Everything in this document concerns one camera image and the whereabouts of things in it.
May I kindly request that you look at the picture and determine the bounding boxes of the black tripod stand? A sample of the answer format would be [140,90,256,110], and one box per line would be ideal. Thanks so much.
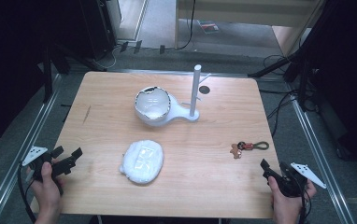
[247,46,316,111]
[39,43,107,105]

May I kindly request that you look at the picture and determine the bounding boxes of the light wooden partition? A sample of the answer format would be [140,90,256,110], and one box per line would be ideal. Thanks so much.
[174,0,325,58]

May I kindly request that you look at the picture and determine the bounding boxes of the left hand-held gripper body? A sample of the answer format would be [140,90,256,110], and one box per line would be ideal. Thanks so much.
[21,145,77,181]

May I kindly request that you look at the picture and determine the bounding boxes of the metal floor rail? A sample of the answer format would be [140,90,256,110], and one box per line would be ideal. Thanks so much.
[0,74,63,224]
[290,92,357,224]

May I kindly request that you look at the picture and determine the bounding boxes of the booklet on floor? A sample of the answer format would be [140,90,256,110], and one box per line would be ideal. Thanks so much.
[198,20,221,35]

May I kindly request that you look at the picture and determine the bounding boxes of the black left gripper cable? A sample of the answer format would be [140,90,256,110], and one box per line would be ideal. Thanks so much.
[17,163,38,224]

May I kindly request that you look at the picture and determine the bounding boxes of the person's right hand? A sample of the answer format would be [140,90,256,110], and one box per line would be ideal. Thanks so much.
[267,175,318,218]

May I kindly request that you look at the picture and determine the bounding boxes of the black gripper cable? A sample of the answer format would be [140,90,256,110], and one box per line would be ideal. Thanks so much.
[17,163,38,224]
[297,180,314,224]

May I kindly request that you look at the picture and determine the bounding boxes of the person's left hand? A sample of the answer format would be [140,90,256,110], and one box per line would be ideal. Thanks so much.
[30,161,65,217]

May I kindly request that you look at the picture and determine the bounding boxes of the black floor cables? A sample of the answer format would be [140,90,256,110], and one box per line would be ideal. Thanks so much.
[259,54,299,138]

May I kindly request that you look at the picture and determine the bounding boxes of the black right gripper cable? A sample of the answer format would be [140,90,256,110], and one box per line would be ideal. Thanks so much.
[297,180,314,224]

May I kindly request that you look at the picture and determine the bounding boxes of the black hanging cable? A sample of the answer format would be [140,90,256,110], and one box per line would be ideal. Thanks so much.
[176,0,197,51]

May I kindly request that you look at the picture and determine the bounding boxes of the white soft plastic packet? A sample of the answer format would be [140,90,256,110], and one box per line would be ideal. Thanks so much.
[119,139,165,185]

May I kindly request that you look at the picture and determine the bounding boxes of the white key stand with bowl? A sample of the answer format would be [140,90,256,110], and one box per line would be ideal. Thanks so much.
[134,63,212,127]

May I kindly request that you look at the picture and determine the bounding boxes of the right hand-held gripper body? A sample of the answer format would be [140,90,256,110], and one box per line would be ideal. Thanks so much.
[263,161,327,198]

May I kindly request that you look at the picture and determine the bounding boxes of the black cabinet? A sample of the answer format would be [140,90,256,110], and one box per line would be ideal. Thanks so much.
[79,0,118,61]

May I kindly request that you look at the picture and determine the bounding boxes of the white floor cable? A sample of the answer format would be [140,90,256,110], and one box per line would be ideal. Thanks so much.
[92,46,119,70]

